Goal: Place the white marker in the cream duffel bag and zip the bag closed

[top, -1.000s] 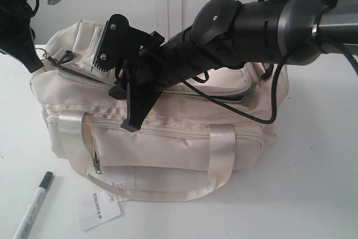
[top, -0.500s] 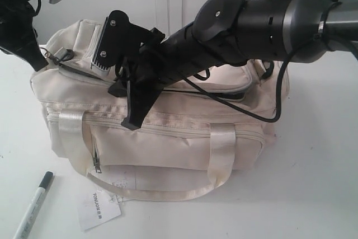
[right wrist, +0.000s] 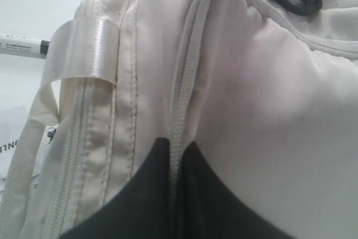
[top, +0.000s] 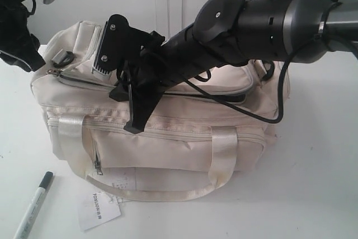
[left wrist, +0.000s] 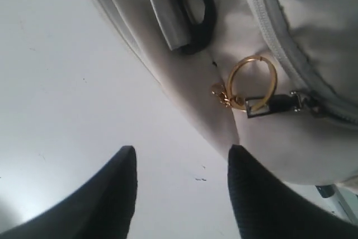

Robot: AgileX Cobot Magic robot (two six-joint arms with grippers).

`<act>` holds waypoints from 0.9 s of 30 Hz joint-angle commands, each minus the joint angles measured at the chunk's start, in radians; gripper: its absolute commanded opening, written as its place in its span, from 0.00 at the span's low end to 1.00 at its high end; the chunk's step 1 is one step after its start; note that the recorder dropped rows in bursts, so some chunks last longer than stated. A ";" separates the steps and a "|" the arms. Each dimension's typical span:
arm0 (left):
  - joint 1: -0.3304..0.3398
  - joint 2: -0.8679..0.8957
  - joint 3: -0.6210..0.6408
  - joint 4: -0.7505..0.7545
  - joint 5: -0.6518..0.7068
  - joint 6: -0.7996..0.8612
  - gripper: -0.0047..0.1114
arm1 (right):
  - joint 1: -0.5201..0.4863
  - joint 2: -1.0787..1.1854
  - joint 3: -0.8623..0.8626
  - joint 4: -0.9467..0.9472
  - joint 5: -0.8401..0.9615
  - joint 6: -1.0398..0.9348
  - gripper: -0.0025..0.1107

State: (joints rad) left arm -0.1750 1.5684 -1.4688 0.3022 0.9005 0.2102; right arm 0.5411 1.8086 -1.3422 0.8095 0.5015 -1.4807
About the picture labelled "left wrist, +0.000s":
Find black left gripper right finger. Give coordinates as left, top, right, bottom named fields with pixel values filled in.
left=227, top=145, right=357, bottom=238

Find cream fabric duffel bag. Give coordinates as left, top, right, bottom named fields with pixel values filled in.
left=93, top=0, right=357, bottom=191

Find white marker black cap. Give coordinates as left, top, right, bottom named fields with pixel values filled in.
left=315, top=185, right=357, bottom=223

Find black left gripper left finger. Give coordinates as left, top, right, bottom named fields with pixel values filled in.
left=1, top=146, right=138, bottom=238

